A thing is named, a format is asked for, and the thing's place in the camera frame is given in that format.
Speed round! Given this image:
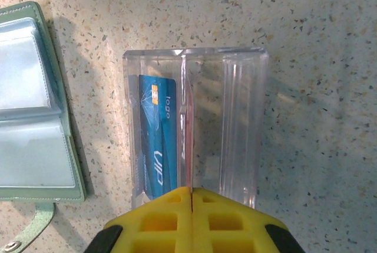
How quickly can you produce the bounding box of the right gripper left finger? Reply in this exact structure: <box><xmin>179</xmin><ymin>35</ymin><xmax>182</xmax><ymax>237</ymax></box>
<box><xmin>84</xmin><ymin>186</ymin><xmax>193</xmax><ymax>253</ymax></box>

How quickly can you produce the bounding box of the blue VIP credit card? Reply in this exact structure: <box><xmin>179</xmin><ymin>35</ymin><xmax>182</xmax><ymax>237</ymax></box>
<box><xmin>137</xmin><ymin>74</ymin><xmax>179</xmax><ymax>201</ymax></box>

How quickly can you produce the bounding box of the red credit card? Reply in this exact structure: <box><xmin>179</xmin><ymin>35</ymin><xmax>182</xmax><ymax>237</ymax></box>
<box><xmin>179</xmin><ymin>92</ymin><xmax>195</xmax><ymax>189</ymax></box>

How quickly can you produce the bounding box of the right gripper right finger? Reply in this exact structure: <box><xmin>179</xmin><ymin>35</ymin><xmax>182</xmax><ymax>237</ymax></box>
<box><xmin>191</xmin><ymin>187</ymin><xmax>305</xmax><ymax>253</ymax></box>

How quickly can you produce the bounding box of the clear acrylic card stand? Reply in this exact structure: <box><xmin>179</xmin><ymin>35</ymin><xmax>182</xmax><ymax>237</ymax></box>
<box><xmin>122</xmin><ymin>47</ymin><xmax>270</xmax><ymax>210</ymax></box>

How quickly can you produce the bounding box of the green card holder wallet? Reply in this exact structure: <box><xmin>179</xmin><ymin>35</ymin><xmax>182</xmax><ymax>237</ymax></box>
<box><xmin>0</xmin><ymin>1</ymin><xmax>88</xmax><ymax>253</ymax></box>

